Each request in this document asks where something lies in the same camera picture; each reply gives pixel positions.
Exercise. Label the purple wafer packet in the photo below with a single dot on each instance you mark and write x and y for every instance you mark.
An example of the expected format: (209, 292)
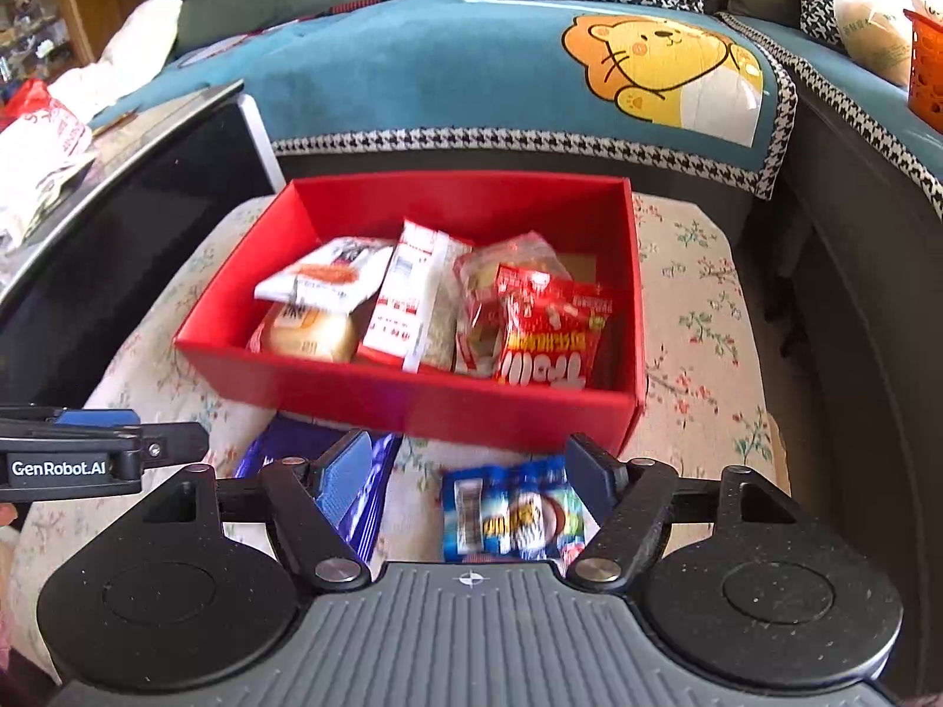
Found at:
(272, 445)

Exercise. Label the red cardboard box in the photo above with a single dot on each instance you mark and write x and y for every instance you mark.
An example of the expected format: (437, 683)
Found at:
(331, 398)

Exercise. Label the red plastic bag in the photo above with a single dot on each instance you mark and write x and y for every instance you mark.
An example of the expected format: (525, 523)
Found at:
(29, 99)

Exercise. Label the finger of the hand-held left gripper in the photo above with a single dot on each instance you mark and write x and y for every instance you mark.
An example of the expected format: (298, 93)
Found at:
(177, 444)
(96, 418)

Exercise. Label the teal houndstooth trim sofa cover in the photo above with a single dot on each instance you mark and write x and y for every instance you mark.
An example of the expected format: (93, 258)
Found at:
(847, 81)

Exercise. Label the round bun clear packet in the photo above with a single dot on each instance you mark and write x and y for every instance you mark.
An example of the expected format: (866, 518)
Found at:
(309, 335)

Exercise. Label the blue white snack packet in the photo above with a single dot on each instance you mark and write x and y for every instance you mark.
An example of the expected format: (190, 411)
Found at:
(508, 515)

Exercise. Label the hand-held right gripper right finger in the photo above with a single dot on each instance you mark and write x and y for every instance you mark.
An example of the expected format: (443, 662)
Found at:
(589, 479)

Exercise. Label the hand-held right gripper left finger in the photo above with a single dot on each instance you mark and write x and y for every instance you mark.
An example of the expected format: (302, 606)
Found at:
(346, 486)

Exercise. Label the white cloth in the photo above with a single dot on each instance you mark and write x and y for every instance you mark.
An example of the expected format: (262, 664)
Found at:
(140, 37)

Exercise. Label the white floral plastic bag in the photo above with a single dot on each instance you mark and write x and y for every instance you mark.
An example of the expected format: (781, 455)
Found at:
(877, 15)

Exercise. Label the teal lion print sofa cover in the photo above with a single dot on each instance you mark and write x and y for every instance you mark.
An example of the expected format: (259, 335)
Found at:
(442, 66)

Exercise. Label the red puffed snack packet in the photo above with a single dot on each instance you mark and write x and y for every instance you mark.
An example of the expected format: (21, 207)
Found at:
(549, 339)

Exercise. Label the orange plastic basket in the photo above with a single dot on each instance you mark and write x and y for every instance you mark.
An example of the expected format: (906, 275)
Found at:
(927, 73)

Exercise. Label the floral tablecloth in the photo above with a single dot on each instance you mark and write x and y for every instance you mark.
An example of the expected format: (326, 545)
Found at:
(700, 353)

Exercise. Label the clear red pastry packet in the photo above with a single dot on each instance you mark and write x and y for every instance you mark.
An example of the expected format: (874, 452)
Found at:
(501, 258)

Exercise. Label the white noodle snack packet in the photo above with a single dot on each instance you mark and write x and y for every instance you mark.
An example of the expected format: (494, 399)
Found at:
(324, 272)

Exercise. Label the black glass coffee table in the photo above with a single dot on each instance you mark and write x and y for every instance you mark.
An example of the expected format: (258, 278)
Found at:
(110, 250)

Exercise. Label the red white striped snack packet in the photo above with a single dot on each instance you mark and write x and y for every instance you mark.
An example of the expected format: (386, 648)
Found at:
(409, 294)

